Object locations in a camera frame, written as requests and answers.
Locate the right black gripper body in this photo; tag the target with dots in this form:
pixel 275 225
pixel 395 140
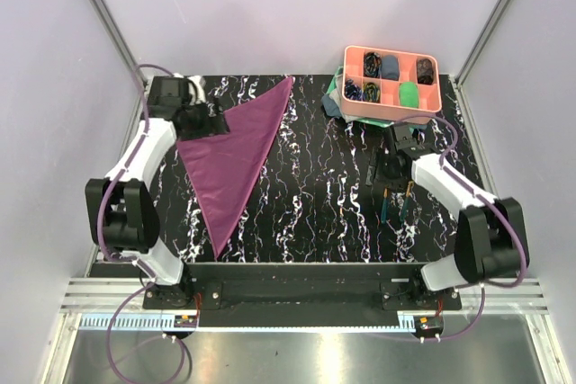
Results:
pixel 384 174

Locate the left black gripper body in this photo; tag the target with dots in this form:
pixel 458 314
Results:
pixel 201 125

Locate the gold fork teal handle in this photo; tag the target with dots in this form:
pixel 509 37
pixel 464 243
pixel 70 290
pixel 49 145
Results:
pixel 406 201

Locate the gold spoon teal handle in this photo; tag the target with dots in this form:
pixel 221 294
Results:
pixel 385 203

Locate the purple cloth napkin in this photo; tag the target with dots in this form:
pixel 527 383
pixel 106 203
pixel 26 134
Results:
pixel 223 169

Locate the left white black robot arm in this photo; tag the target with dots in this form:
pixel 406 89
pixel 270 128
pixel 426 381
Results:
pixel 123 219

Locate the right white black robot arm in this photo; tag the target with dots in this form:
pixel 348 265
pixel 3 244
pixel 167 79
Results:
pixel 491 241

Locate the green rolled napkin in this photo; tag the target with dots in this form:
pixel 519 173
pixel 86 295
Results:
pixel 409 95

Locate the blue rolled napkin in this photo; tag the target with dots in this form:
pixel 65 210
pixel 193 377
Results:
pixel 390 68

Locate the dark patterned rolled napkin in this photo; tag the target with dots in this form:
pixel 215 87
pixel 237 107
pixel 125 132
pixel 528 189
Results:
pixel 425 71

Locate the colourful band bundle middle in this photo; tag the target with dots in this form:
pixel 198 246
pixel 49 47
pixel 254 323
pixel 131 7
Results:
pixel 371 92

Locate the colourful band bundle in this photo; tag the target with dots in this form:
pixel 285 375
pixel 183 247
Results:
pixel 352 90
pixel 371 92
pixel 372 64

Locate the pink compartment tray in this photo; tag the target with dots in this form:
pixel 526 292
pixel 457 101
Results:
pixel 354 55

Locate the colourful band bundle left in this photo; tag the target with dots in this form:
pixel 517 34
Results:
pixel 352 90

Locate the stack of folded cloths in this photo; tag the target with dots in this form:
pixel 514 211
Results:
pixel 388 110

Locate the colourful band bundle top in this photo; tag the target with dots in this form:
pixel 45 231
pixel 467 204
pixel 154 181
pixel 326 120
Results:
pixel 372 64

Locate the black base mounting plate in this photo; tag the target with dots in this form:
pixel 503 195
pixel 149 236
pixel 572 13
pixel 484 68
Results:
pixel 390 286

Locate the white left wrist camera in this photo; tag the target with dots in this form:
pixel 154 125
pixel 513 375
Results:
pixel 196 90

